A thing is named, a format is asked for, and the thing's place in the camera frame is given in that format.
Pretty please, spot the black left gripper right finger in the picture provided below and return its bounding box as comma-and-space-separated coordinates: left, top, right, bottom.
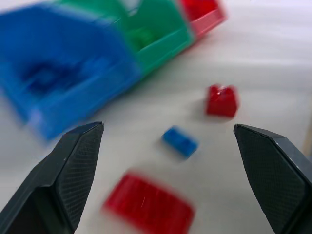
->
233, 123, 312, 234

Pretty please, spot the small blue block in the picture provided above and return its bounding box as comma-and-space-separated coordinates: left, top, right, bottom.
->
160, 124, 200, 161

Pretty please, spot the small red block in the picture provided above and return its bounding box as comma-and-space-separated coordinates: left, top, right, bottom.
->
204, 83, 241, 119

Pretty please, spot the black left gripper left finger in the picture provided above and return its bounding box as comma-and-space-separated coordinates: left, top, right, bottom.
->
0, 121, 105, 234

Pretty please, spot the large flat red block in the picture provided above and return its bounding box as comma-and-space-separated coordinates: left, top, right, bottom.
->
102, 170, 197, 234

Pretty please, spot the red plastic bin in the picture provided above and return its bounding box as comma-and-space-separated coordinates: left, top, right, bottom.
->
177, 0, 229, 41

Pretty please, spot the blue plastic bin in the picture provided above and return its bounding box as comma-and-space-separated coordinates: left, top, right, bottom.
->
0, 1, 142, 142

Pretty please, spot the green plastic bin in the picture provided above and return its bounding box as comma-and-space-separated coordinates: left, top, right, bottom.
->
55, 0, 195, 79

